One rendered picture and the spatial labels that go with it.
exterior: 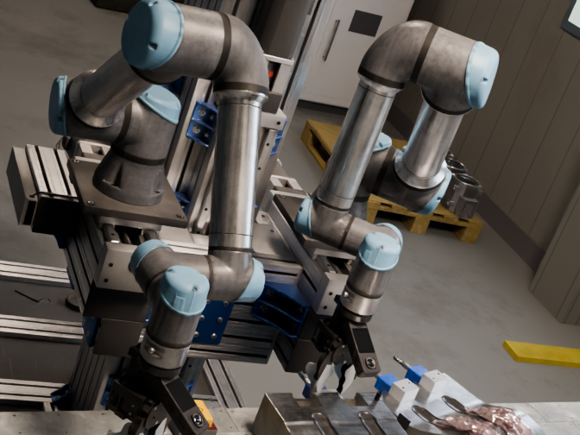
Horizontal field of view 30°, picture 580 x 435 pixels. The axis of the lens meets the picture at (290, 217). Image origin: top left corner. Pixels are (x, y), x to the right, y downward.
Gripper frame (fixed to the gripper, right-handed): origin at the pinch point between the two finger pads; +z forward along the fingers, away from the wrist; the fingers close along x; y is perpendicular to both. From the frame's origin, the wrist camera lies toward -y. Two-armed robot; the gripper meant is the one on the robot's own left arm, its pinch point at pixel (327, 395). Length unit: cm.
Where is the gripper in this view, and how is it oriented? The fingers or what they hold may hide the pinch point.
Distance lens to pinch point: 221.8
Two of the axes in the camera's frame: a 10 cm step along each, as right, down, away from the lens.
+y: -4.6, -4.9, 7.4
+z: -3.2, 8.7, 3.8
